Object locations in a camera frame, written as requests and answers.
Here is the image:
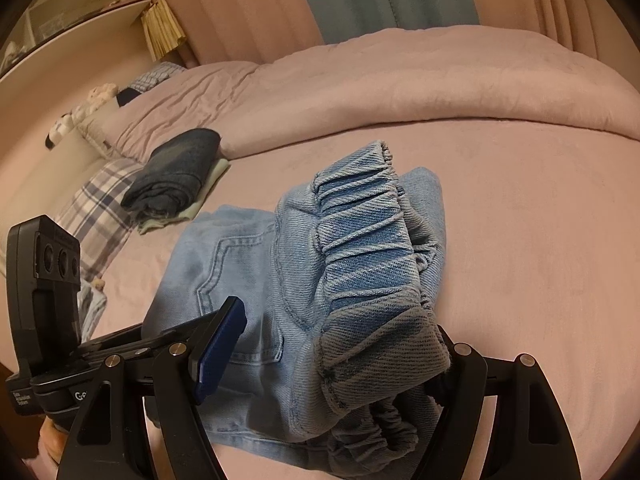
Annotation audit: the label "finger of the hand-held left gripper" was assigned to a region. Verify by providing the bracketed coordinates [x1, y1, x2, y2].
[80, 309, 227, 361]

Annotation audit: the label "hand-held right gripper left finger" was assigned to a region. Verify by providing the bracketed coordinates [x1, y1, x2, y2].
[55, 296, 247, 480]

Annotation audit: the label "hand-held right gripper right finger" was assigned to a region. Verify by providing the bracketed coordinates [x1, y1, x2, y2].
[407, 325, 583, 480]

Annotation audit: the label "light blue denim pants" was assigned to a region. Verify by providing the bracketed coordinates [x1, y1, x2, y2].
[145, 140, 453, 479]

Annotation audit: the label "folded dark denim pants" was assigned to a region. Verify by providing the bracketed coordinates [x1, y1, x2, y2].
[121, 128, 222, 222]

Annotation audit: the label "person's left hand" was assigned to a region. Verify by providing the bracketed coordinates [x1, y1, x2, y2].
[39, 417, 69, 467]

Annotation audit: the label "large plaid pillow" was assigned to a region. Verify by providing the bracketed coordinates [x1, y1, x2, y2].
[52, 158, 144, 282]

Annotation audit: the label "pink bed sheet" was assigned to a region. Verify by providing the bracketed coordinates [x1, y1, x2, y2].
[0, 120, 640, 480]

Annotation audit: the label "folded pale green cloth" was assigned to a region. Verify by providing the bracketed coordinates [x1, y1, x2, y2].
[137, 157, 232, 236]

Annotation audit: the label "black and white plush toy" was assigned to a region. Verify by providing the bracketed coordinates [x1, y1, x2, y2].
[45, 105, 89, 149]

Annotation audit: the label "white bolster pillow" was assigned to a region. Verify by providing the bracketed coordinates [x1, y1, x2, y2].
[75, 99, 127, 157]

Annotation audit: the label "white fluffy plush toy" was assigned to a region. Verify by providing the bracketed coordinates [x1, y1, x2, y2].
[87, 82, 119, 107]

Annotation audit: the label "blue checked pillow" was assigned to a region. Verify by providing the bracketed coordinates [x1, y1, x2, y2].
[131, 62, 187, 95]

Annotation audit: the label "pink duvet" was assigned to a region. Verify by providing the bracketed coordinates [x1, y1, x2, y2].
[107, 24, 640, 161]

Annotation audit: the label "white shelf unit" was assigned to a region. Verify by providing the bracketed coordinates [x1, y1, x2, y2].
[0, 0, 152, 81]

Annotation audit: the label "pink curtain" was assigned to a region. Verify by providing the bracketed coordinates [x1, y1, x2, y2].
[135, 0, 322, 67]
[465, 0, 618, 63]

